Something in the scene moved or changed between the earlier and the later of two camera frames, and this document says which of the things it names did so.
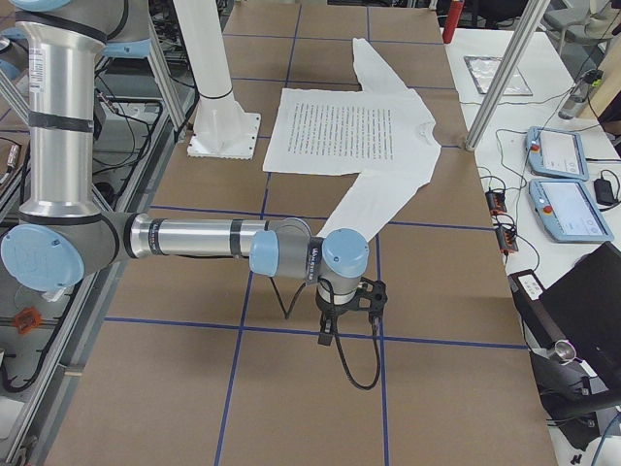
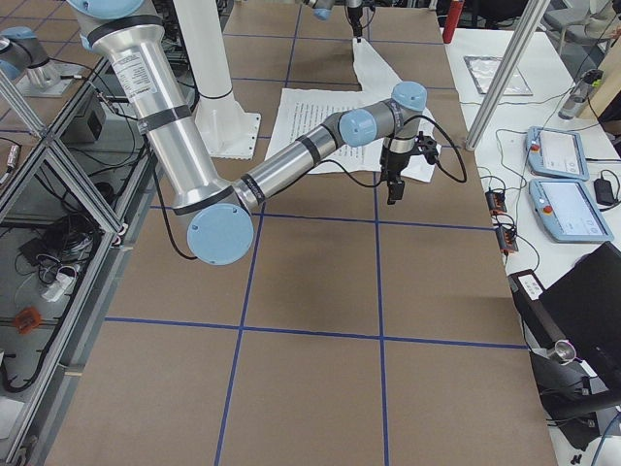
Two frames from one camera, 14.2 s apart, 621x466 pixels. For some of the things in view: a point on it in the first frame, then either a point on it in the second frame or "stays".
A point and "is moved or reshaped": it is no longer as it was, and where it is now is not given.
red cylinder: x=454 y=14 stays
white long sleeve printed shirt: x=381 y=134 is moved or reshaped
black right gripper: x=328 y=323 -> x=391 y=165
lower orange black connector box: x=506 y=239 stays
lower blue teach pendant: x=569 y=212 stays
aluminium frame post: x=533 y=14 stays
